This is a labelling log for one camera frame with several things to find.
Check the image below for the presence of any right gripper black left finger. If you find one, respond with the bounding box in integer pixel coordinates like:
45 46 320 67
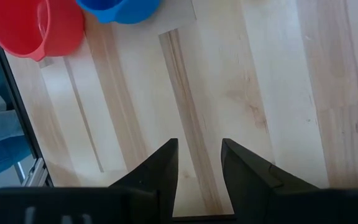
109 138 180 224

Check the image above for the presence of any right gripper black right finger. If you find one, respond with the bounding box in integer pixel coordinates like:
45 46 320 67
221 138 319 224

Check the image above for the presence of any blue measuring cup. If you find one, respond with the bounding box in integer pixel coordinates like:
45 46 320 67
75 0 162 25

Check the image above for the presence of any silver aluminium frame bar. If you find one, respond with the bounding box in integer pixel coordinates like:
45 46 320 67
13 157 48 188

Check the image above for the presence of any black table edge frame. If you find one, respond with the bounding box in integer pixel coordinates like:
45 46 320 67
0 2 55 188

